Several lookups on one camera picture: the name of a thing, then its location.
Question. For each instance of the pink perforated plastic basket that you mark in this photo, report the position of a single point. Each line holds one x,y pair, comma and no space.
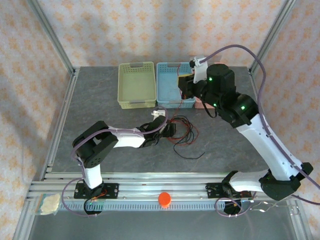
200,105

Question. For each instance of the orange round cap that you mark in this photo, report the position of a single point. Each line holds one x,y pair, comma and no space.
164,200

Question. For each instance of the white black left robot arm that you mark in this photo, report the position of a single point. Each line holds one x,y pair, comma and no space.
95,150

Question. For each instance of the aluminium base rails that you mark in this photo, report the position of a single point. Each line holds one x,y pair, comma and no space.
150,187

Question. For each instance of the bagged beige cloth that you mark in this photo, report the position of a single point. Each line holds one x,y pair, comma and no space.
50,203

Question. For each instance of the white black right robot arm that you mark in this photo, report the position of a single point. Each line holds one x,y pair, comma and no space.
267,147

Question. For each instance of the blue perforated plastic basket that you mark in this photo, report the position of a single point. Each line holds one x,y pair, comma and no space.
166,85

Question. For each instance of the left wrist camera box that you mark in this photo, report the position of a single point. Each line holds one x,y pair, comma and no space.
158,112

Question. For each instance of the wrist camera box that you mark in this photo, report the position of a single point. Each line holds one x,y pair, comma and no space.
200,70
158,112

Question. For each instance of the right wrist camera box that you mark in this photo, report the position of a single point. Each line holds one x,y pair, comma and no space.
200,70

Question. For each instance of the green perforated plastic basket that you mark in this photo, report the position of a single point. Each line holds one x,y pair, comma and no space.
136,85

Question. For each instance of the aluminium frame post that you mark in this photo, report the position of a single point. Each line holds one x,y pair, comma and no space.
51,33
273,32

